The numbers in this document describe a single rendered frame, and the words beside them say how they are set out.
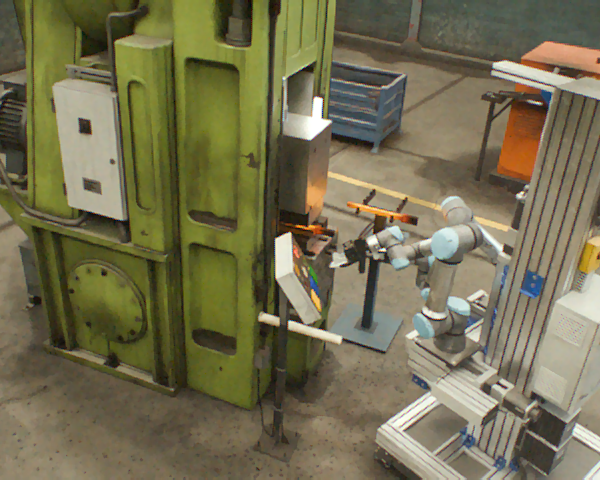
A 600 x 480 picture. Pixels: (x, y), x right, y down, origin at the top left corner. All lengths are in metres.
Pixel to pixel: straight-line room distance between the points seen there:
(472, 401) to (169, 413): 1.71
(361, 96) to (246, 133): 4.28
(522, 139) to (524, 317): 3.88
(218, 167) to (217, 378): 1.26
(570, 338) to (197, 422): 2.01
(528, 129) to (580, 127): 4.06
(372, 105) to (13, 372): 4.53
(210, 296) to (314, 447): 0.98
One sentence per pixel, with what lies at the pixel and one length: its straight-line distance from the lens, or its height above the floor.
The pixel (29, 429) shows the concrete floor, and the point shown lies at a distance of 3.89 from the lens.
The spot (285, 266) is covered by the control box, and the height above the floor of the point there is 1.19.
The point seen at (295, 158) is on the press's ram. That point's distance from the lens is 3.16.
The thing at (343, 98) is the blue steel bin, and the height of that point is 0.51.
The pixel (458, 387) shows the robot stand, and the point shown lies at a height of 0.74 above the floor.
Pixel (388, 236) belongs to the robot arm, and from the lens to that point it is 2.98.
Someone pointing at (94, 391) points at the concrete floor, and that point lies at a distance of 4.02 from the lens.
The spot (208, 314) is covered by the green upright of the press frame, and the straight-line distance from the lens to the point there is 3.60.
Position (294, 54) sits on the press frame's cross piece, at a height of 1.91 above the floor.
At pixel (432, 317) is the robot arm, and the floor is 1.05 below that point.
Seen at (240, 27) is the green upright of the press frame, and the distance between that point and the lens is 2.85.
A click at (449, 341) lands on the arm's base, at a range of 3.02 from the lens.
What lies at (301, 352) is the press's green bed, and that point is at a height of 0.27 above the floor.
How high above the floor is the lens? 2.68
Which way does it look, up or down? 30 degrees down
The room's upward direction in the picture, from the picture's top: 4 degrees clockwise
